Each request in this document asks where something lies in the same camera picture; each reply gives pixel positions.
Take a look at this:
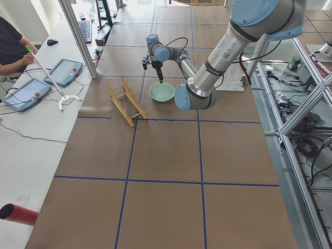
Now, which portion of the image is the light green plate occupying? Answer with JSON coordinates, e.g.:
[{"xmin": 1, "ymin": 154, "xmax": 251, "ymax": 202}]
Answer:
[{"xmin": 149, "ymin": 82, "xmax": 175, "ymax": 102}]

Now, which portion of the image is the person in black shirt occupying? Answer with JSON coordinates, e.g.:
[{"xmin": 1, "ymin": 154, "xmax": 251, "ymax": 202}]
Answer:
[{"xmin": 1, "ymin": 17, "xmax": 38, "ymax": 76}]

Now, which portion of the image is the far teach pendant tablet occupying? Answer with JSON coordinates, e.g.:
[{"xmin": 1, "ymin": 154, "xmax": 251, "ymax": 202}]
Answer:
[{"xmin": 49, "ymin": 59, "xmax": 83, "ymax": 87}]

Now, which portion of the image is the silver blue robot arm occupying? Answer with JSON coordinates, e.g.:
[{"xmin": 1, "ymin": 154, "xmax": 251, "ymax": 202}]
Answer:
[{"xmin": 142, "ymin": 1, "xmax": 307, "ymax": 110}]

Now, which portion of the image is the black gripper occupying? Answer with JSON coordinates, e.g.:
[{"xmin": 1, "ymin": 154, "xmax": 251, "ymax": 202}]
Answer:
[{"xmin": 152, "ymin": 61, "xmax": 163, "ymax": 83}]

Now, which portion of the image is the long grabber stick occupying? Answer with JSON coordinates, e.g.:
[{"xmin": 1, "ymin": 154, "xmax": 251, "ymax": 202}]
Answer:
[{"xmin": 24, "ymin": 45, "xmax": 82, "ymax": 112}]

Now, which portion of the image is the aluminium side frame rail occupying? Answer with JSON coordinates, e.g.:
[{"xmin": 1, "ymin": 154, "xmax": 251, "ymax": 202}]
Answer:
[{"xmin": 247, "ymin": 38, "xmax": 331, "ymax": 248}]

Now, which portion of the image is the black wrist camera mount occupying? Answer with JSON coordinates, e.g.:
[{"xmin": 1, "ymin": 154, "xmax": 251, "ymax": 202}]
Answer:
[{"xmin": 141, "ymin": 55, "xmax": 152, "ymax": 71}]

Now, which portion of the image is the clear plastic lid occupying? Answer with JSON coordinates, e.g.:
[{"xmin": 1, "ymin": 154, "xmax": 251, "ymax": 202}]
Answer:
[{"xmin": 17, "ymin": 191, "xmax": 31, "ymax": 205}]

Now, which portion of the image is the teach pendant tablet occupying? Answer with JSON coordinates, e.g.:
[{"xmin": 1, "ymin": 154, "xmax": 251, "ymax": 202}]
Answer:
[
  {"xmin": 3, "ymin": 78, "xmax": 51, "ymax": 111},
  {"xmin": 49, "ymin": 59, "xmax": 83, "ymax": 87}
]

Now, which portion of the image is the near teach pendant tablet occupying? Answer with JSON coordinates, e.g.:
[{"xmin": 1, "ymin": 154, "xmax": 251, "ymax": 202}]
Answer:
[{"xmin": 3, "ymin": 78, "xmax": 51, "ymax": 111}]

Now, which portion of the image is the wooden plate rack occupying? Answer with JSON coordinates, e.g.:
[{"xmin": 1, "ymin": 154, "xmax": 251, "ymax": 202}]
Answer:
[{"xmin": 105, "ymin": 75, "xmax": 148, "ymax": 128}]

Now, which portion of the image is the black keyboard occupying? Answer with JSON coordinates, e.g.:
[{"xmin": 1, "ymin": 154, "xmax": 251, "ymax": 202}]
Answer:
[{"xmin": 77, "ymin": 20, "xmax": 92, "ymax": 44}]

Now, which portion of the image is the black computer mouse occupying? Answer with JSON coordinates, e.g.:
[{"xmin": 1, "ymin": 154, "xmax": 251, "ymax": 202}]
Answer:
[{"xmin": 47, "ymin": 39, "xmax": 59, "ymax": 46}]

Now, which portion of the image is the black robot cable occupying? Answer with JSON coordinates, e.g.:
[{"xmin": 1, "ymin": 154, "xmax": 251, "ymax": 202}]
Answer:
[{"xmin": 159, "ymin": 37, "xmax": 189, "ymax": 63}]

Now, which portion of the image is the brown paper table cover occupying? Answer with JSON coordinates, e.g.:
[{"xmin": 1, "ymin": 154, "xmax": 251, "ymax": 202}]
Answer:
[{"xmin": 26, "ymin": 6, "xmax": 297, "ymax": 248}]

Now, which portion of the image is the aluminium frame post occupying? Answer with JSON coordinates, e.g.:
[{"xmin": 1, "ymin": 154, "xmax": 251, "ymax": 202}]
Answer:
[{"xmin": 59, "ymin": 0, "xmax": 98, "ymax": 79}]

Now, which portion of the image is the red cylinder bottle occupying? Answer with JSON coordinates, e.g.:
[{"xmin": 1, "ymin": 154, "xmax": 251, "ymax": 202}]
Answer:
[{"xmin": 1, "ymin": 203, "xmax": 39, "ymax": 226}]

